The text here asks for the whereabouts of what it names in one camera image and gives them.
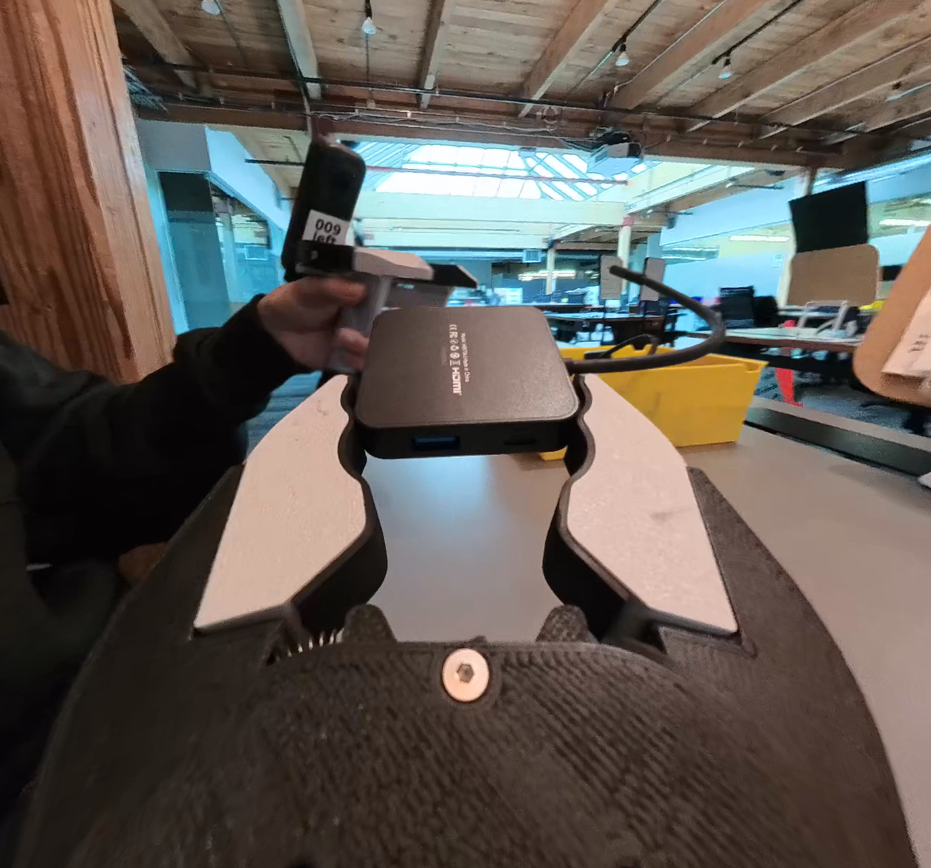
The person's left forearm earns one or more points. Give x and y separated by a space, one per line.
182 410

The wooden work table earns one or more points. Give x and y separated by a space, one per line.
785 337

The black computer monitor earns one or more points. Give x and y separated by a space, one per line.
829 217

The person's left hand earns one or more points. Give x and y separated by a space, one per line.
298 323

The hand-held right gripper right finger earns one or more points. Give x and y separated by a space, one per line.
640 519

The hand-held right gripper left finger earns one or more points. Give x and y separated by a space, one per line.
291 519

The wooden pillar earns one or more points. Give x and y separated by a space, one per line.
65 155

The cardboard document stand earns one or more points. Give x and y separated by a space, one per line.
884 344
833 275

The black usb hub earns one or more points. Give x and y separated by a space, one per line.
465 374

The yellow plastic bin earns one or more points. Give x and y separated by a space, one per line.
691 403

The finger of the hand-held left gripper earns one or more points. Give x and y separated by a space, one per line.
454 275
393 266

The ceiling projector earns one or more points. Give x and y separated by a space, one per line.
614 161

